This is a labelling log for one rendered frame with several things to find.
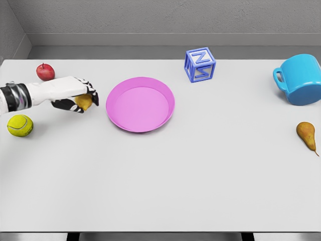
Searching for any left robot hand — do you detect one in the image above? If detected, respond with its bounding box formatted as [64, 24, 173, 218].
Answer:
[43, 76, 100, 114]

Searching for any pink plate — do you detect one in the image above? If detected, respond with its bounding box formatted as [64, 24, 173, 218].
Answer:
[105, 76, 176, 134]

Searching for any red apple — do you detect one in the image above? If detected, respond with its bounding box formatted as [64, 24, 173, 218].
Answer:
[36, 62, 56, 82]

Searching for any yellow tennis ball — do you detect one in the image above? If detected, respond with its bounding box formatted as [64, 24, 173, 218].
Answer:
[7, 114, 34, 138]

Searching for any blue letter block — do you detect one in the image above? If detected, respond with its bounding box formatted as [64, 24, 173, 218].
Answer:
[185, 47, 217, 83]

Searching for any blue mug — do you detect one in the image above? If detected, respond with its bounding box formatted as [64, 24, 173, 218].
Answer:
[272, 53, 321, 106]

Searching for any brown pear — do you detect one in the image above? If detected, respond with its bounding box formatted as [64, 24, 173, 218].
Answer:
[296, 122, 320, 157]

